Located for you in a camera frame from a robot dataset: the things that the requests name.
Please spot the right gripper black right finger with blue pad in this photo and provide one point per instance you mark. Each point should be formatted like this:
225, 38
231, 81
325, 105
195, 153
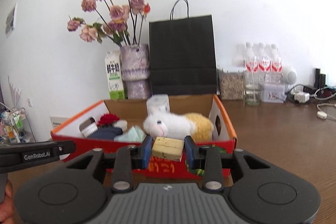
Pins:
212, 161

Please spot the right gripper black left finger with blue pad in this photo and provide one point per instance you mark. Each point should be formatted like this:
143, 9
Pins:
122, 163

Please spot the yellow speckled block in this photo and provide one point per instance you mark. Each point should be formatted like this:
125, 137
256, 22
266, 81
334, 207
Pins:
167, 148

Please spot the person's hand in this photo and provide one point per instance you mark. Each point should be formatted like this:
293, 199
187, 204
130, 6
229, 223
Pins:
7, 207

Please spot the light green packet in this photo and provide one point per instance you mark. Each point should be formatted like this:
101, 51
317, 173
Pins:
134, 135

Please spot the navy blue zip pouch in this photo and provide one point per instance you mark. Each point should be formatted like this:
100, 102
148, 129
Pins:
106, 133

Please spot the red fabric rose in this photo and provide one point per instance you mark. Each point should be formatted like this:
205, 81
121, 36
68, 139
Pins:
107, 120

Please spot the white and yellow plush toy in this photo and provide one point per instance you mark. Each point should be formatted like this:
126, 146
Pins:
173, 126

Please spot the clear jar of seeds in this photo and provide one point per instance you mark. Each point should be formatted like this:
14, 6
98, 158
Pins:
231, 85

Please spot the clear glass jar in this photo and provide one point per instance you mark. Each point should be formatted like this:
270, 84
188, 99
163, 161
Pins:
252, 89

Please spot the white tin box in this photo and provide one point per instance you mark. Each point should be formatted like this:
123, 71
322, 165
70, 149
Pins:
273, 93

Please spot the white green milk carton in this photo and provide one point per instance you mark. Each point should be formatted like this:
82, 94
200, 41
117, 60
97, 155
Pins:
114, 77

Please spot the purple textured vase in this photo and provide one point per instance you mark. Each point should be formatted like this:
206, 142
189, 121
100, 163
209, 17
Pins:
135, 70

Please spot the black paper shopping bag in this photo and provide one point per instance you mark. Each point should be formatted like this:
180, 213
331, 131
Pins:
182, 56

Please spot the water bottle red label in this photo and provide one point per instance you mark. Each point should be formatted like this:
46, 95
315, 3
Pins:
276, 60
251, 60
264, 59

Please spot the white round speaker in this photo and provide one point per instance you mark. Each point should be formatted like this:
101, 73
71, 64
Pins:
289, 76

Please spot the black device on desk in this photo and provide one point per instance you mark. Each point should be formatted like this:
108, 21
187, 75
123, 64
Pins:
319, 79

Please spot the dried pink rose bouquet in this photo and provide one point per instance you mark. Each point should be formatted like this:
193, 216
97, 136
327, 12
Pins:
121, 23

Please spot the wire storage rack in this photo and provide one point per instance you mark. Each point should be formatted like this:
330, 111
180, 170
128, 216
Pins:
15, 127

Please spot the white flat box by wall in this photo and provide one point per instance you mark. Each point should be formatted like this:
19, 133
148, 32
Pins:
57, 121

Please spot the white round cable puck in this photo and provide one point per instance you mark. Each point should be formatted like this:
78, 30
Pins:
322, 114

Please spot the white charger with cables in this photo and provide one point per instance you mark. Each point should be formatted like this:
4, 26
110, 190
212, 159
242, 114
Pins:
302, 94

